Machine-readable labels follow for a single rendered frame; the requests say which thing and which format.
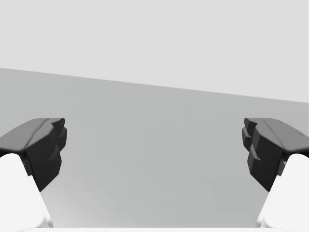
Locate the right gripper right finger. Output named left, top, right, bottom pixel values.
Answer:
left=241, top=117, right=309, bottom=229

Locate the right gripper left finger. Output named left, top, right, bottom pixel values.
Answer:
left=0, top=117, right=68, bottom=229

